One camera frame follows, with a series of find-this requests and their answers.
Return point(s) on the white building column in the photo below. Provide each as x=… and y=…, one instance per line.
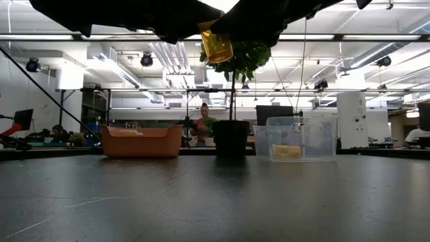
x=349, y=134

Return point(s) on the person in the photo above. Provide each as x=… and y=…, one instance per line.
x=416, y=135
x=59, y=132
x=204, y=116

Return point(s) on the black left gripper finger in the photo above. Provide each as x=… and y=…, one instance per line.
x=188, y=20

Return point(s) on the small potted green plant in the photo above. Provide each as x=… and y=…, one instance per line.
x=210, y=123

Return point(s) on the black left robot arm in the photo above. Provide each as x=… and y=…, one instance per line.
x=60, y=13

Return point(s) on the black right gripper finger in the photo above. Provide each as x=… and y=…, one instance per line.
x=255, y=20

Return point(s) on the yellow medicine bottle white cap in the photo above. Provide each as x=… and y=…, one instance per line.
x=286, y=152

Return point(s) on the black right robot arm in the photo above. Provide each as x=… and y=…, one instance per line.
x=364, y=2

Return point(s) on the black plant pot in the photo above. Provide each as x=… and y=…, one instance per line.
x=230, y=138

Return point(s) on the black ceiling spotlight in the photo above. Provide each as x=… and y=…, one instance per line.
x=321, y=84
x=146, y=60
x=384, y=61
x=32, y=65

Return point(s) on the clear plastic bin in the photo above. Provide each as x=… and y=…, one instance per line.
x=329, y=141

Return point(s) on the amber medicine bottle white cap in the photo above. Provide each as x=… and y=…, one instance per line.
x=131, y=132
x=217, y=47

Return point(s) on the black aluminium rig frame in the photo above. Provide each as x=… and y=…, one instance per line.
x=50, y=154

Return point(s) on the orange plastic bin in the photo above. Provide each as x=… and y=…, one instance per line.
x=141, y=146

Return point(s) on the black monitor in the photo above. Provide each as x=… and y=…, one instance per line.
x=425, y=116
x=273, y=112
x=24, y=119

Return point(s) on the black overhead rack frame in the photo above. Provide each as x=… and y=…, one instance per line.
x=151, y=90

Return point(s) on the artificial green leafy plant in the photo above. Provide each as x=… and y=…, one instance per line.
x=248, y=57

